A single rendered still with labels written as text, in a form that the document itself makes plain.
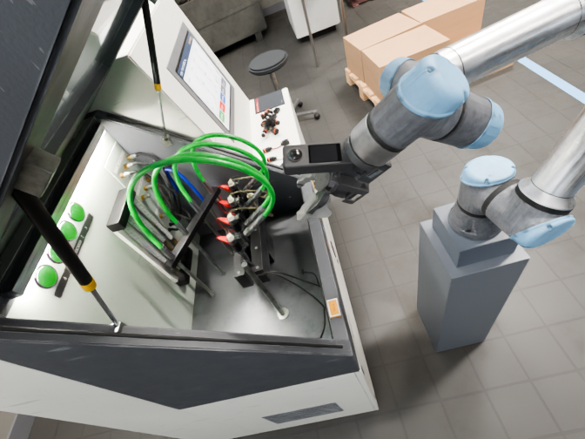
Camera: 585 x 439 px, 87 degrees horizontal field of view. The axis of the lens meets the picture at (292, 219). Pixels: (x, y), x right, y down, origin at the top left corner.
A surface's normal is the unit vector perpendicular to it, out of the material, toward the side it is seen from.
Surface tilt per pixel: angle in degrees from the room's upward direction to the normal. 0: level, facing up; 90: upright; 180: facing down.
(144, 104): 90
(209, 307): 0
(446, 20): 90
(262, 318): 0
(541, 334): 0
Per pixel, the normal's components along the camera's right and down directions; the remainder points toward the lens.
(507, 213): -0.95, 0.10
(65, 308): 0.95, -0.28
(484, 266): -0.28, -0.61
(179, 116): 0.12, 0.74
